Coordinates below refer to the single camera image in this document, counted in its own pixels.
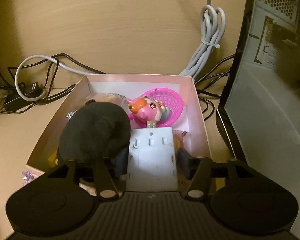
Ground black plush toy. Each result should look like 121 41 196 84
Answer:
57 100 131 163

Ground grey looped cable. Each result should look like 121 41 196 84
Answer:
14 54 96 103

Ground black cables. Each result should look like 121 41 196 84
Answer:
0 52 106 118

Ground pink cardboard box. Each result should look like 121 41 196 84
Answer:
26 74 213 196

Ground computer tower case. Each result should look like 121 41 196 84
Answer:
216 0 300 181

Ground black power adapter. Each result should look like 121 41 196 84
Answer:
3 81 44 112

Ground grey coiled cable bundle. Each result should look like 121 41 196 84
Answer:
178 0 227 79

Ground purple crystal bead ornament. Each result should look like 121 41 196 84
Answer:
22 170 36 186

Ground white multi-port charger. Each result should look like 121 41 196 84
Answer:
126 127 178 192

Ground pink plastic toy basket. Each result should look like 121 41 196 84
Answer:
128 88 184 128

